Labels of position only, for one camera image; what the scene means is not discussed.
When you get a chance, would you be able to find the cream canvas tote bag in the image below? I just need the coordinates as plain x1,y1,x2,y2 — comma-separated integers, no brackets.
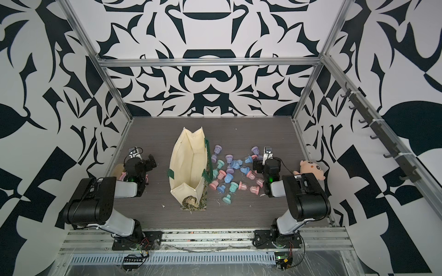
168,128,213,212

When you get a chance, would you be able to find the purple hourglass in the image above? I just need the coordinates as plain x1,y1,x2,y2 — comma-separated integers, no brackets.
214,144,223,155
251,146,260,155

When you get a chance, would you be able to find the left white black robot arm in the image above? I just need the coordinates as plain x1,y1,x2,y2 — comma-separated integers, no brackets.
62,150,157,244

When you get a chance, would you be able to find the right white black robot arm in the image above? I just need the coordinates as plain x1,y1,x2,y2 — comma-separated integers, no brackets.
253,158,331,247

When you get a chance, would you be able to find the light blue hourglass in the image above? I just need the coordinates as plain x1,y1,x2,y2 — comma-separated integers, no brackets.
245,155,253,164

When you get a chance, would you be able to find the blue hourglass back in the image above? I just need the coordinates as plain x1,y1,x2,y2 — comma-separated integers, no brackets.
230,160,243,170

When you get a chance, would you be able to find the teal hourglass middle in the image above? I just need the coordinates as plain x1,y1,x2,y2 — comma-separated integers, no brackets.
229,182,239,193

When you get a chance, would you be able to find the teal hourglass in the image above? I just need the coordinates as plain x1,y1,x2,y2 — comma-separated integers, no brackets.
229,182,239,193
222,194,231,204

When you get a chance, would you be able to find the blue hourglass centre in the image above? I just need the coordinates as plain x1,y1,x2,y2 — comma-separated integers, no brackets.
224,173,234,184

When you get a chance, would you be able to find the teal hourglass front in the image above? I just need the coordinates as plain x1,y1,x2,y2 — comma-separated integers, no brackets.
222,194,231,204

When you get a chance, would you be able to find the blue hourglass front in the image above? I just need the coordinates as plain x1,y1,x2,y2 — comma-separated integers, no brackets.
216,185,226,194

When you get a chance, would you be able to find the wooden round brush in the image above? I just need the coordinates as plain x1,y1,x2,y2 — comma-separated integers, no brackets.
110,163,125,180

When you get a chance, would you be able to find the pink-faced plush doll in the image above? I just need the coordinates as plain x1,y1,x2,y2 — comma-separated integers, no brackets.
293,161,326,181

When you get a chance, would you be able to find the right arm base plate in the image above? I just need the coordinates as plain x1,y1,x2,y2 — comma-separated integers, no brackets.
252,230,303,249

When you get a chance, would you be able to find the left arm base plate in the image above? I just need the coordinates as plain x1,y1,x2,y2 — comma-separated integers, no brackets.
112,231,163,251

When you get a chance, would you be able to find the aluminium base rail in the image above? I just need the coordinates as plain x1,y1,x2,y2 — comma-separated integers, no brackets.
59,227,354,254

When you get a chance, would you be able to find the black wall hook rack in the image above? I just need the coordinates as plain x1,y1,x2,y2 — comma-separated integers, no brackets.
342,83,422,183

